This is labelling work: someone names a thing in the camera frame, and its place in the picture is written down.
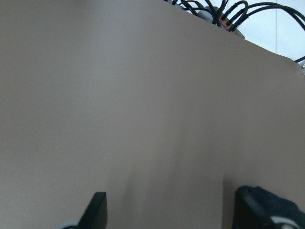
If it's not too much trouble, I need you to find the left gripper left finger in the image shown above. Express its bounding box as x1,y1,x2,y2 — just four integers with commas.
78,192,108,229

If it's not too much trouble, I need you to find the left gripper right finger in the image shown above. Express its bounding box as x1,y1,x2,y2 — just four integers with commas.
232,189,272,229

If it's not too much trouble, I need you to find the black printed t-shirt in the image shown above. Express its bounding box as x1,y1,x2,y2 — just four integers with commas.
238,186,305,229

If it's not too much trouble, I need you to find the power strip with orange plugs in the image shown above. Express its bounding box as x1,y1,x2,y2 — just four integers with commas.
196,6,245,39

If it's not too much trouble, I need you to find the aluminium frame post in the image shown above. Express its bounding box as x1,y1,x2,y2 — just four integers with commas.
299,60,305,76

